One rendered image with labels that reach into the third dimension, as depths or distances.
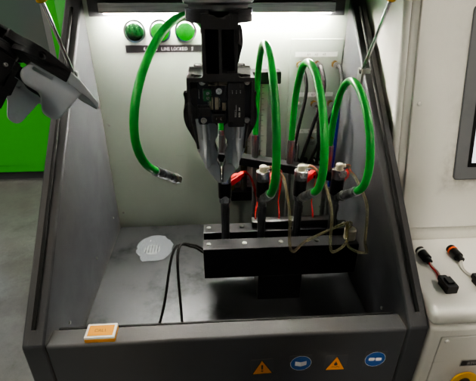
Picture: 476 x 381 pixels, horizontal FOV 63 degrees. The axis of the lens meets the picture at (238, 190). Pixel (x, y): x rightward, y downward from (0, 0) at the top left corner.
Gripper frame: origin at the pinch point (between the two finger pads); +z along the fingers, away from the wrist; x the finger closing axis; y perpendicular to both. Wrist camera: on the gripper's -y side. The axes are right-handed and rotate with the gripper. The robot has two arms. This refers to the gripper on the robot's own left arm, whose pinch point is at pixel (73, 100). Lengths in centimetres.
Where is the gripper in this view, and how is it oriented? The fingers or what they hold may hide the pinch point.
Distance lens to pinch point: 56.5
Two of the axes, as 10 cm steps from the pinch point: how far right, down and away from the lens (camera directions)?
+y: -2.3, 9.2, -3.0
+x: 8.4, 0.4, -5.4
